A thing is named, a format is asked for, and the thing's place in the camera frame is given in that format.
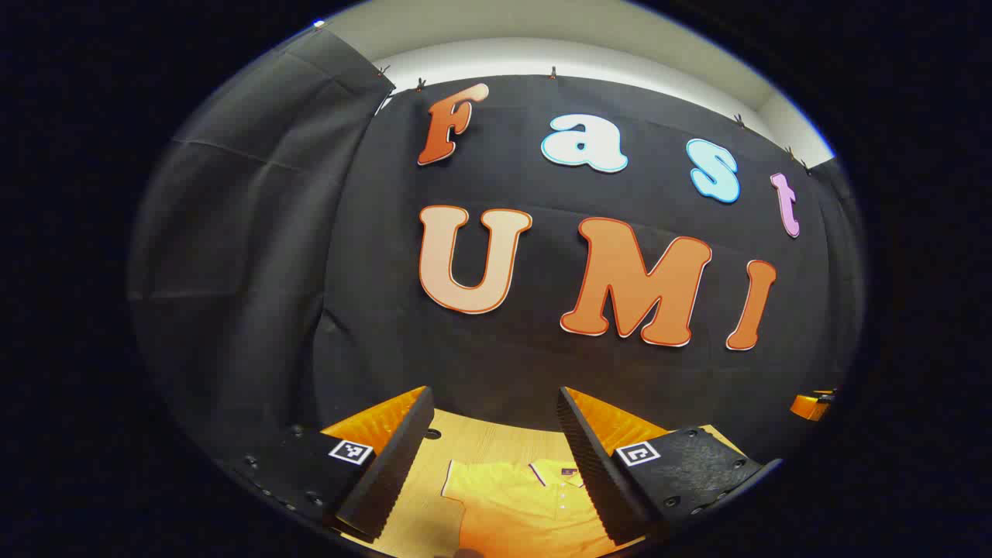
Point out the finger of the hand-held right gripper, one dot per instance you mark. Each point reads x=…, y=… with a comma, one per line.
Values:
x=810, y=406

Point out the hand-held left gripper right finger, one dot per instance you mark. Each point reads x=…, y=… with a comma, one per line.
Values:
x=593, y=465

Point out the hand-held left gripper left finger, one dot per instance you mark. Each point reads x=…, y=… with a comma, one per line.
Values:
x=391, y=465

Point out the orange T-shirt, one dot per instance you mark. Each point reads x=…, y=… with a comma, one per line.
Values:
x=511, y=504

